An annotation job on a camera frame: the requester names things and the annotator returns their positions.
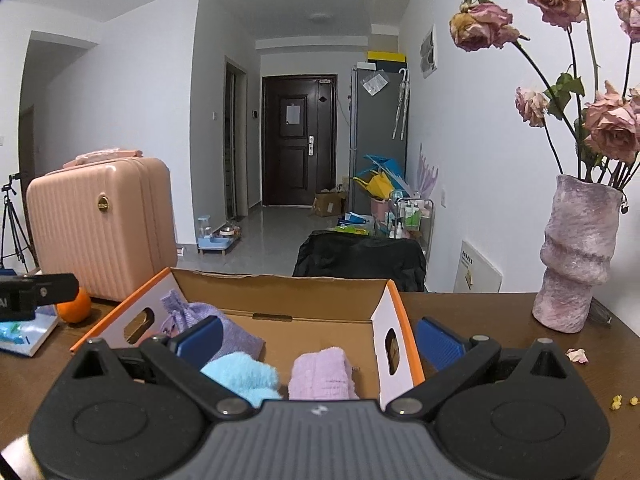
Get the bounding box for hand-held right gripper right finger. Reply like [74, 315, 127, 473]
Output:
[386, 316, 572, 422]

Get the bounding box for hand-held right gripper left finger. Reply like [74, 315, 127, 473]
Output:
[72, 316, 255, 422]

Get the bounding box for purple fabric pouch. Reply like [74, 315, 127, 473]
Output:
[160, 288, 266, 362]

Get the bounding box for light blue plush toy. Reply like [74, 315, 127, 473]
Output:
[200, 351, 281, 408]

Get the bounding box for orange cardboard box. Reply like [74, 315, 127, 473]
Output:
[70, 267, 426, 411]

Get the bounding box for lavender towel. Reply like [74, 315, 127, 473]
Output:
[289, 346, 361, 401]

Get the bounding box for orange fruit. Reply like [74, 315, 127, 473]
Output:
[55, 287, 92, 323]

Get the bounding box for blue tissue pack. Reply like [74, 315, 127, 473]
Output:
[0, 305, 60, 357]

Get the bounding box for pink ribbed suitcase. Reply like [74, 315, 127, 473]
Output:
[26, 147, 178, 303]

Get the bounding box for white leaning board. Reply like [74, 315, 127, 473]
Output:
[452, 240, 503, 294]

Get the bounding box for blue pet feeder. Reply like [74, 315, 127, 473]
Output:
[196, 216, 241, 256]

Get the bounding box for metal trolley with bottles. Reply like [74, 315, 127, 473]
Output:
[387, 199, 435, 261]

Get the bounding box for pink bucket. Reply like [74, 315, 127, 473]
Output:
[370, 196, 401, 222]

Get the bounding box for mauve textured vase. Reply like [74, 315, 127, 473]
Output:
[531, 174, 627, 334]

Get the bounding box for blue yellow toy pile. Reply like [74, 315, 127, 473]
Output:
[352, 155, 408, 198]

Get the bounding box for brown cardboard box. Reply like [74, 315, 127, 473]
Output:
[312, 189, 348, 217]

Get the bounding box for dark brown door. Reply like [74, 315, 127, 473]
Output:
[261, 75, 337, 207]

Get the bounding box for grey refrigerator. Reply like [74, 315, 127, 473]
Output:
[349, 65, 408, 221]

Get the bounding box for white folded umbrella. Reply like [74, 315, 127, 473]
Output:
[392, 67, 411, 140]

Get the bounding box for clear plastic bag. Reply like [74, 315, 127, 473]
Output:
[362, 72, 391, 97]

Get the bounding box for dried pink roses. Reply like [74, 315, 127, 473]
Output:
[449, 0, 640, 196]

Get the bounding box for yellow black box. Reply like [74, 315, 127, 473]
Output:
[367, 51, 407, 67]

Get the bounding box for black camera tripod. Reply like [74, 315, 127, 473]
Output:
[0, 172, 39, 273]

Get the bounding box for purple wall decal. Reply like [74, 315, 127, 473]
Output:
[417, 142, 441, 206]

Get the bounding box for white wall panel box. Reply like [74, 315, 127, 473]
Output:
[419, 24, 438, 79]

